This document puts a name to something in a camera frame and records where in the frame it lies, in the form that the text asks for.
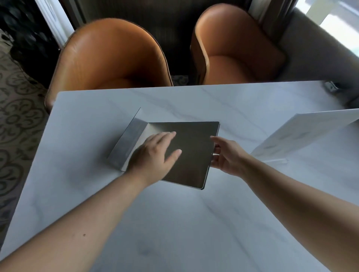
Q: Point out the person's right hand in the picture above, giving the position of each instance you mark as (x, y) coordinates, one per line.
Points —
(231, 158)

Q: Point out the person's left hand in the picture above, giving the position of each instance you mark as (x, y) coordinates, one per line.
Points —
(148, 161)

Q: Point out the person's left thumb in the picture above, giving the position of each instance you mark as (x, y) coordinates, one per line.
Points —
(174, 157)

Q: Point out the person's right thumb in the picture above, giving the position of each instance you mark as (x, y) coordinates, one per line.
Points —
(218, 140)

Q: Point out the grey tablet with folding cover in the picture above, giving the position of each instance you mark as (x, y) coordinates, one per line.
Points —
(193, 157)

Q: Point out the person's right forearm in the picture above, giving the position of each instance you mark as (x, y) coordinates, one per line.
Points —
(303, 207)

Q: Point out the person's left forearm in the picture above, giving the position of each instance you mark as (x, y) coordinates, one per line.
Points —
(73, 229)

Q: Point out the white table sign card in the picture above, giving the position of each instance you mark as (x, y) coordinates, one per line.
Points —
(303, 131)

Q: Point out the orange leather chair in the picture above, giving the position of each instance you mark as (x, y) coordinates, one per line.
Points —
(235, 47)
(112, 58)

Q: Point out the grey upholstered sofa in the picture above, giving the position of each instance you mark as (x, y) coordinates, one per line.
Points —
(317, 56)

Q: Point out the black glossy object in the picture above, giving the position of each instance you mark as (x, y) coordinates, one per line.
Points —
(25, 33)

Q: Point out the white window frame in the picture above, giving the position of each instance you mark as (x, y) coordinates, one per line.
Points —
(333, 14)

